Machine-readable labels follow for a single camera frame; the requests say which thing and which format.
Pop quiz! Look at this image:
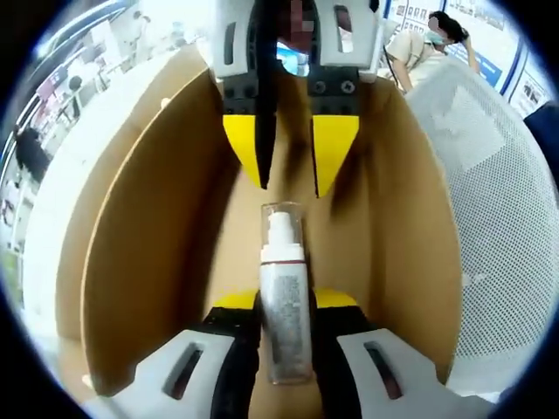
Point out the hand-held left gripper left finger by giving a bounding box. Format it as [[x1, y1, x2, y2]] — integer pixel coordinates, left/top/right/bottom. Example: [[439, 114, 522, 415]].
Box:
[[89, 287, 263, 419]]

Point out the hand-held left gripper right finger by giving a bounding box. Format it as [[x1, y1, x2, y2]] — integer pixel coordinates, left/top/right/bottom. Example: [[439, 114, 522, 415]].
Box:
[[312, 286, 494, 419]]

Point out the white pump bottle clear cap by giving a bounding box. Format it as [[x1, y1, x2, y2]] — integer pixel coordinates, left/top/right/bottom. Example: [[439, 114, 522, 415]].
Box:
[[259, 201, 316, 386]]

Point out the brown cardboard shoe box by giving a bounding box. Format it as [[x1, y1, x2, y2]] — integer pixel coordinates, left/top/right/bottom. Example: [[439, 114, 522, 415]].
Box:
[[54, 43, 464, 419]]

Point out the white mesh office chair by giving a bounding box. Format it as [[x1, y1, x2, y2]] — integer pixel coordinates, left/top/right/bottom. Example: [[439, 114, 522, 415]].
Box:
[[404, 60, 547, 394]]

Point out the person's navy clothing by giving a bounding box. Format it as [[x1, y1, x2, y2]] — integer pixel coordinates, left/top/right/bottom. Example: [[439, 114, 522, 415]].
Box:
[[521, 100, 559, 137]]

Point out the blue white wall board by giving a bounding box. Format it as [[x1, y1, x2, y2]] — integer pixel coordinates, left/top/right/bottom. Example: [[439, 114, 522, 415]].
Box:
[[383, 0, 547, 115]]

